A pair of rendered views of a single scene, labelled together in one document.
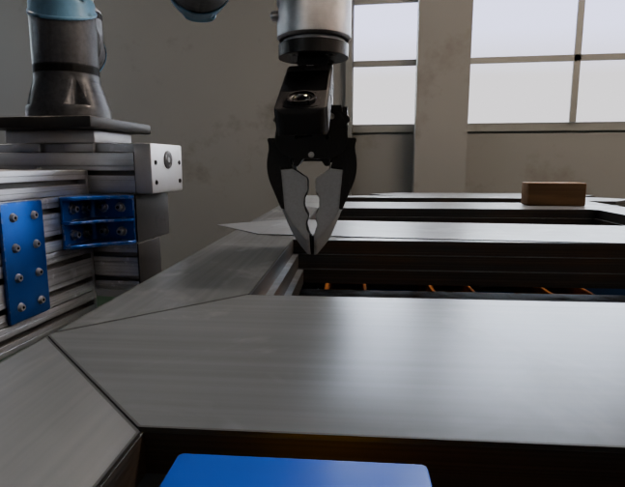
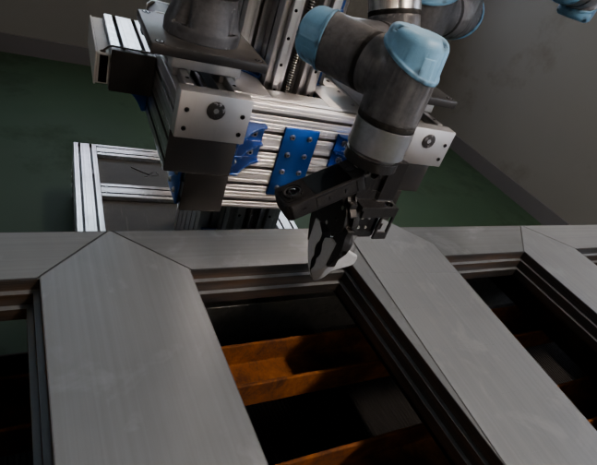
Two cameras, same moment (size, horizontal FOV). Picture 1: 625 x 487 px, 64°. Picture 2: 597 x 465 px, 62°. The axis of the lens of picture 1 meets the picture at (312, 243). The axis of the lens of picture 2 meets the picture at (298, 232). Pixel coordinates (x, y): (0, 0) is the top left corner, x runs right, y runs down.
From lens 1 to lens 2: 0.56 m
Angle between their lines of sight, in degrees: 51
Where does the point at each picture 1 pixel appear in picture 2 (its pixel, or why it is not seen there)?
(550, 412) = (73, 374)
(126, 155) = not seen: hidden behind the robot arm
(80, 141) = not seen: hidden behind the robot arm
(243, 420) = (48, 297)
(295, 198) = (314, 240)
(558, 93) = not seen: outside the picture
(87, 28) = (435, 12)
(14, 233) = (290, 146)
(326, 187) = (326, 247)
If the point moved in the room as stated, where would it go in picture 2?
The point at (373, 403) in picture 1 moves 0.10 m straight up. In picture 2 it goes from (68, 326) to (73, 253)
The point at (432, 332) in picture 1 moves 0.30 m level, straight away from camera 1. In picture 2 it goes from (154, 339) to (384, 339)
